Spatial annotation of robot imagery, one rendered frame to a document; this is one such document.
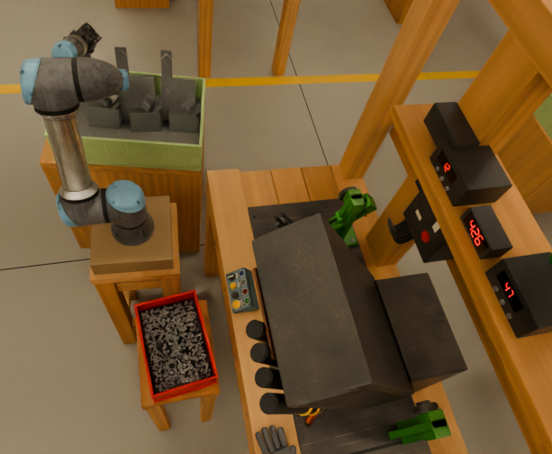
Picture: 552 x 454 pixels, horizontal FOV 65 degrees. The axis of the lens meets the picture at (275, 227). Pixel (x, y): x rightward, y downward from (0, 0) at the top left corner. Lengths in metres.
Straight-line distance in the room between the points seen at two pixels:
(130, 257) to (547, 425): 1.29
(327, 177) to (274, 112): 1.55
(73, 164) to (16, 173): 1.74
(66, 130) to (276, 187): 0.88
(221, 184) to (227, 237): 0.25
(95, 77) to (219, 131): 2.01
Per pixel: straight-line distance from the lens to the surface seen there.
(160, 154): 1.93
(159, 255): 1.62
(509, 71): 1.18
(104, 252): 1.65
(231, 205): 1.77
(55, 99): 1.32
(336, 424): 1.55
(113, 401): 2.44
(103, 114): 2.09
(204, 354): 1.55
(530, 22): 1.15
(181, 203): 2.21
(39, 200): 3.00
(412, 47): 1.53
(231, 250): 1.66
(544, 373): 1.11
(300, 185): 1.90
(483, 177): 1.18
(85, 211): 1.50
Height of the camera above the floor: 2.38
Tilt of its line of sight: 58 degrees down
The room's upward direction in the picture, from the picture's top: 17 degrees clockwise
